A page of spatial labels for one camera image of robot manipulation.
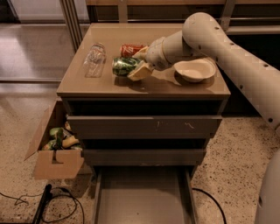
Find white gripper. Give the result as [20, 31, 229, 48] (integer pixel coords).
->
[128, 37, 172, 81]

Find green soda can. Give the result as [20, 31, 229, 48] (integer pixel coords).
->
[112, 57, 141, 76]

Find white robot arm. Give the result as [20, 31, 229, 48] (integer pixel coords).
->
[129, 12, 280, 224]

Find orange soda can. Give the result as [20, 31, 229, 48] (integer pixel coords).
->
[120, 44, 144, 58]

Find grey drawer cabinet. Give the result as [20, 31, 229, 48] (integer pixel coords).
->
[56, 23, 231, 179]

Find grey top drawer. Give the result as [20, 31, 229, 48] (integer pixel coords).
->
[67, 115, 221, 139]

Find grey middle drawer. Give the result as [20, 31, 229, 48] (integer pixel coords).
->
[82, 149, 206, 166]

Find grey open bottom drawer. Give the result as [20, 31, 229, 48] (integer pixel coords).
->
[91, 166, 199, 224]

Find clear plastic bottle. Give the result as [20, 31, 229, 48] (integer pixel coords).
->
[83, 43, 107, 78]

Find white bowl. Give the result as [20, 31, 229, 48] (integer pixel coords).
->
[174, 58, 217, 82]

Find snack items in box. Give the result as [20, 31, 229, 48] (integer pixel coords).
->
[41, 122, 82, 151]

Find cardboard box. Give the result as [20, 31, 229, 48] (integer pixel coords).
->
[24, 100, 84, 179]

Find black bar on floor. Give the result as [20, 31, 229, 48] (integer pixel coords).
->
[32, 184, 53, 224]

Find metal window frame rail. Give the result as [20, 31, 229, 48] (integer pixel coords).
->
[59, 0, 280, 52]

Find black cable right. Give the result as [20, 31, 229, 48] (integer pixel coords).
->
[192, 187, 228, 224]

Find black cable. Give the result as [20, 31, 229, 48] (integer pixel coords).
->
[192, 187, 228, 224]
[0, 186, 86, 224]

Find black cable left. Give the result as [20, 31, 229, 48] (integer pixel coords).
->
[0, 186, 86, 224]

